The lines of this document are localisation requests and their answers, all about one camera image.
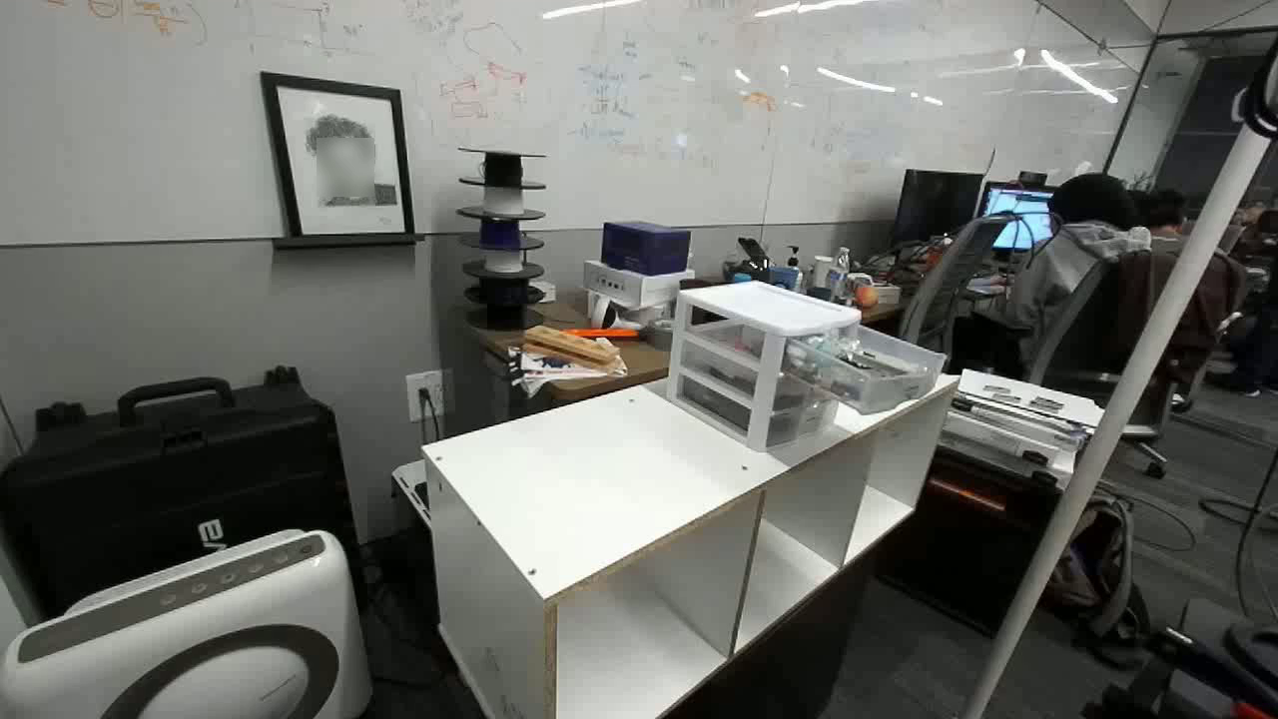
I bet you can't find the dark blue box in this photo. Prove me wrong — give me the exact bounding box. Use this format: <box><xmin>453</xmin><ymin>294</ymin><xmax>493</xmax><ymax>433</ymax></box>
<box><xmin>605</xmin><ymin>223</ymin><xmax>692</xmax><ymax>275</ymax></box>

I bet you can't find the stack of papers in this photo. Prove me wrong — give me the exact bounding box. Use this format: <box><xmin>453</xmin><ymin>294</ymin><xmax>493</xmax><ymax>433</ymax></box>
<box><xmin>944</xmin><ymin>373</ymin><xmax>1101</xmax><ymax>480</ymax></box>

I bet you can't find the seated person in hoodie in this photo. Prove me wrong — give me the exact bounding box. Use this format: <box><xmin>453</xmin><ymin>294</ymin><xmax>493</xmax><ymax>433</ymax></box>
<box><xmin>1008</xmin><ymin>172</ymin><xmax>1150</xmax><ymax>361</ymax></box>

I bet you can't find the white wall power outlet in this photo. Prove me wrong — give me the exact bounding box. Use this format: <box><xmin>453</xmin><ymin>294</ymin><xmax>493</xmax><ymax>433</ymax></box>
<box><xmin>404</xmin><ymin>373</ymin><xmax>442</xmax><ymax>421</ymax></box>

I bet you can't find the black framed picture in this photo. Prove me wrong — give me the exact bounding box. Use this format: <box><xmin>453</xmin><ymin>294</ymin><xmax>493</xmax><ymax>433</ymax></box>
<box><xmin>261</xmin><ymin>72</ymin><xmax>420</xmax><ymax>248</ymax></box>

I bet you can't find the white box under blue box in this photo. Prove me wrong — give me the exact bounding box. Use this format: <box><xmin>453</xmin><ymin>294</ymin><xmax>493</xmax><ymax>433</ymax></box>
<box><xmin>585</xmin><ymin>261</ymin><xmax>692</xmax><ymax>313</ymax></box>

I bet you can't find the white plastic drawer organizer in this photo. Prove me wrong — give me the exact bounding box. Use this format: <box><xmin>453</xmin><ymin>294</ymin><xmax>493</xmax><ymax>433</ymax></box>
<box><xmin>668</xmin><ymin>280</ymin><xmax>861</xmax><ymax>452</ymax></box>

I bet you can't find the wooden desk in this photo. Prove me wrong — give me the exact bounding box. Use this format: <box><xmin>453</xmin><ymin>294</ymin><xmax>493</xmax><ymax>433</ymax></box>
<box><xmin>466</xmin><ymin>305</ymin><xmax>668</xmax><ymax>417</ymax></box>

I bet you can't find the clear top drawer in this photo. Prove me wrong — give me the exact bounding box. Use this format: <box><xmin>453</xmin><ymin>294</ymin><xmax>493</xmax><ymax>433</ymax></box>
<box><xmin>788</xmin><ymin>324</ymin><xmax>945</xmax><ymax>417</ymax></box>

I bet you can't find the white diagonal pole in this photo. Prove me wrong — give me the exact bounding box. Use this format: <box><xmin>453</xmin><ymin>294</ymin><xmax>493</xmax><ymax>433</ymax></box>
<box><xmin>959</xmin><ymin>128</ymin><xmax>1272</xmax><ymax>719</ymax></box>

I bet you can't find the white cube shelf unit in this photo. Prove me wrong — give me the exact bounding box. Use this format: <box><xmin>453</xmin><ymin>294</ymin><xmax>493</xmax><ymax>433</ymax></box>
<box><xmin>423</xmin><ymin>384</ymin><xmax>955</xmax><ymax>719</ymax></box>

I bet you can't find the orange tool on desk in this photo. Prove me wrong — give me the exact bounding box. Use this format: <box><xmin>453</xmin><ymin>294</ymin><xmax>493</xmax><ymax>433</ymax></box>
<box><xmin>555</xmin><ymin>324</ymin><xmax>638</xmax><ymax>342</ymax></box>

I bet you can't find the black hard equipment case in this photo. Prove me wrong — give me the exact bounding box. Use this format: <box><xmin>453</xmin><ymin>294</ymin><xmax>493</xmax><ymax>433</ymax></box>
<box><xmin>0</xmin><ymin>368</ymin><xmax>357</xmax><ymax>619</ymax></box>

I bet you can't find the computer monitor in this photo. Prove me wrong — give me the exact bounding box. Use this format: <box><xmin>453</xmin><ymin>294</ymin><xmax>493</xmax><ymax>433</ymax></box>
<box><xmin>980</xmin><ymin>184</ymin><xmax>1055</xmax><ymax>251</ymax></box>

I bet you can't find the grey office chair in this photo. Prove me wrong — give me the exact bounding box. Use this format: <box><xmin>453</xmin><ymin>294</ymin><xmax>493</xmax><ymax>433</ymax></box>
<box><xmin>897</xmin><ymin>216</ymin><xmax>1008</xmax><ymax>352</ymax></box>

